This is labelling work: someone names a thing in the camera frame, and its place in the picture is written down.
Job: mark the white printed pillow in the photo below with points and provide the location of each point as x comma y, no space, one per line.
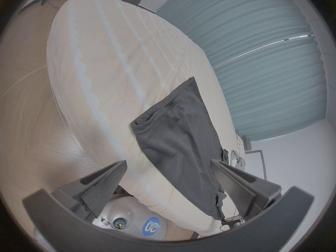
240,142

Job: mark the blue-green curtain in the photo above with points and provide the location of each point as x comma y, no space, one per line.
223,17
275,93

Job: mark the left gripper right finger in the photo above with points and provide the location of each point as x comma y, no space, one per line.
244,190

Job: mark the pile of clothes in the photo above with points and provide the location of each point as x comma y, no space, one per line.
237,160

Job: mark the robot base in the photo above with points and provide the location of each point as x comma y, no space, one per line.
131,209

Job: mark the bed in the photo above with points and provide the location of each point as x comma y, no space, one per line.
118,62

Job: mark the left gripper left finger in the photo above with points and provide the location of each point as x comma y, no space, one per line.
99,190

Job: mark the black garment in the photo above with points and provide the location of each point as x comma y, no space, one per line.
178,146

